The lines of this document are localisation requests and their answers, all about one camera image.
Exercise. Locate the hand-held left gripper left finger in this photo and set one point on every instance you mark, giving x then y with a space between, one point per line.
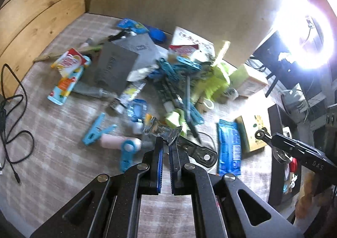
158 164

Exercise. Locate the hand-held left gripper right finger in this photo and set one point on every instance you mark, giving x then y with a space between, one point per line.
172 166

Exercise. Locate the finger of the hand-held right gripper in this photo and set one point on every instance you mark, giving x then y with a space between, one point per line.
289 143

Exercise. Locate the black tray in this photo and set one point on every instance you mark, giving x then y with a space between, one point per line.
276 122

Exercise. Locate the yellow tea stick packet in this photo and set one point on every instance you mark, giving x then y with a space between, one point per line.
222 52

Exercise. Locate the checked cloth desktop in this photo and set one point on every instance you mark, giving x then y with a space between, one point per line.
65 174

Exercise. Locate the blue clothespin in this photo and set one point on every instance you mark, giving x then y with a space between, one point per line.
126 156
92 135

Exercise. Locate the yellow flower print box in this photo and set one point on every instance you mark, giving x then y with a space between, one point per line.
252 127

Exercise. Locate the light green packet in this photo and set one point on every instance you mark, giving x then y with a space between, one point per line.
173 118

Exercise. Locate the pink bottle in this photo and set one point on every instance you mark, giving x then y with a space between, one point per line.
113 141

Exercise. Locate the small clear blue packet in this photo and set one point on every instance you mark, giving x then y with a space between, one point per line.
137 110

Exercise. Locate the blue wipes packet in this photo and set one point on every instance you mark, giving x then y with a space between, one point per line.
229 148

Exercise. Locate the white tape roll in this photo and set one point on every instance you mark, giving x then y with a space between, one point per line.
208 105

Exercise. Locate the yellow cardboard box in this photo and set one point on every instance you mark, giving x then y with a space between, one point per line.
250 82

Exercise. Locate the yellow blue tube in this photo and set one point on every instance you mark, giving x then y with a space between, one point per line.
129 94

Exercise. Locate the dark monitor screen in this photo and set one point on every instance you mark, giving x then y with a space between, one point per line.
271 53

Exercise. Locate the pile of blue clothespins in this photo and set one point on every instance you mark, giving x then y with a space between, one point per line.
168 69

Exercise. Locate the grey cardboard box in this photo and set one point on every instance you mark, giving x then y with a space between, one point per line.
113 66

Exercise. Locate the red white packet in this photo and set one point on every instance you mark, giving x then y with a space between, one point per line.
184 49

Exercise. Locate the blue orange packet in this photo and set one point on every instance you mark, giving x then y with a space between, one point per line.
64 87

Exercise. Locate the blue round object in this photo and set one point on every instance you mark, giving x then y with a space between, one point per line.
158 35

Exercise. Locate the white printed box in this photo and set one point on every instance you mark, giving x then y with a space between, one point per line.
184 36

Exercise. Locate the black clip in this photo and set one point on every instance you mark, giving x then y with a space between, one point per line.
119 36

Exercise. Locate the red yellow snack packet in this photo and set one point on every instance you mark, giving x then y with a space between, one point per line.
69 61

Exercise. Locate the blue snack packet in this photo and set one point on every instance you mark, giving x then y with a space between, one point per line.
129 24

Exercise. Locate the black power adapter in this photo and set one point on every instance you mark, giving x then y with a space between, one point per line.
2 116

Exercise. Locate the pine wooden board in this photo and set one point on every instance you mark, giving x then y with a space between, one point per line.
39 16

